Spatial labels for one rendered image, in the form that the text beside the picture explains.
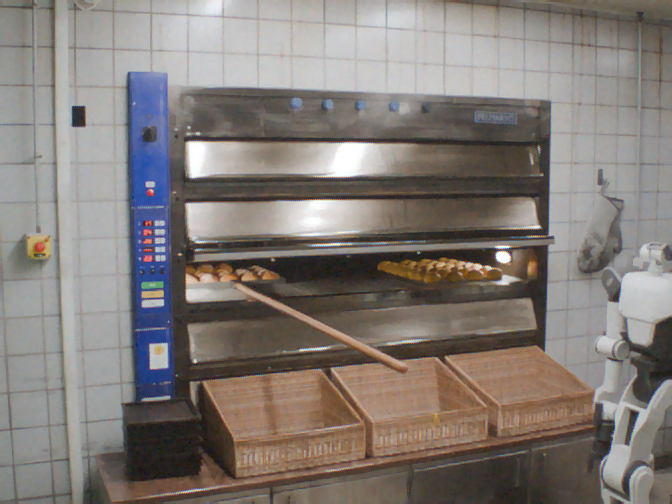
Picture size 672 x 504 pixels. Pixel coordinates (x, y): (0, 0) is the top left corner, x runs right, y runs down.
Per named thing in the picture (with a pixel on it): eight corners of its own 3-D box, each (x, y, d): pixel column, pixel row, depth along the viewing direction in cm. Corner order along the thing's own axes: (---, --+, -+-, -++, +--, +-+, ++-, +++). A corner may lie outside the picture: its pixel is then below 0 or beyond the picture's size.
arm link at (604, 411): (606, 425, 331) (609, 398, 330) (624, 432, 321) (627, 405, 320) (585, 427, 326) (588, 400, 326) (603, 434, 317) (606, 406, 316)
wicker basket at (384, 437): (328, 425, 376) (327, 366, 373) (435, 411, 397) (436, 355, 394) (372, 459, 331) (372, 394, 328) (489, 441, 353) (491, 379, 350)
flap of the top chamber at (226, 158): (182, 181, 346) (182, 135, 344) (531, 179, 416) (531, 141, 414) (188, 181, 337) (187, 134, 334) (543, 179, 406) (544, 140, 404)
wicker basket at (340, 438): (201, 441, 352) (200, 379, 349) (321, 425, 375) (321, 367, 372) (234, 480, 308) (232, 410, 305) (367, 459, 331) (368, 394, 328)
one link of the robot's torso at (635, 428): (617, 486, 314) (654, 375, 315) (649, 502, 298) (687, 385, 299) (590, 480, 308) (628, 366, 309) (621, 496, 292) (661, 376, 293)
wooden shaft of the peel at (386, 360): (409, 374, 236) (409, 364, 236) (400, 375, 235) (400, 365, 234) (240, 288, 393) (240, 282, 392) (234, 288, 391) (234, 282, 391)
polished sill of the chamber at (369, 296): (184, 312, 352) (183, 303, 352) (529, 287, 422) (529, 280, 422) (187, 314, 347) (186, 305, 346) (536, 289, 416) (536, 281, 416)
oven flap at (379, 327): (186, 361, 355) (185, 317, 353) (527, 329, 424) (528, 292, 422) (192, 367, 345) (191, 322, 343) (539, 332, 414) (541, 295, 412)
